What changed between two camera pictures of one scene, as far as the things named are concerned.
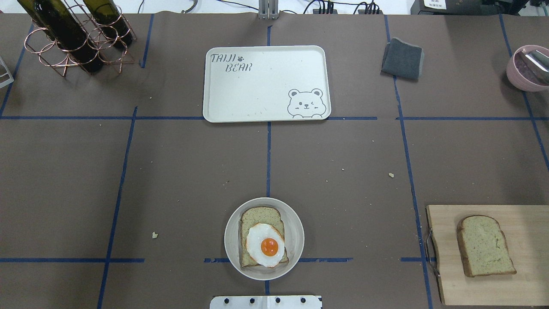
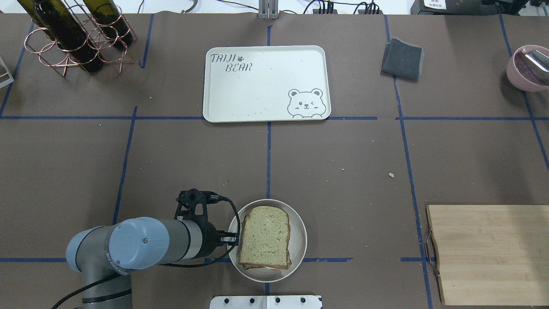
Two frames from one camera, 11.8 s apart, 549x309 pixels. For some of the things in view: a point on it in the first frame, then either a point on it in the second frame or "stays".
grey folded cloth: (402, 60) stays
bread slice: (484, 246) -> (264, 237)
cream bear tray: (250, 83) stays
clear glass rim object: (431, 262) stays
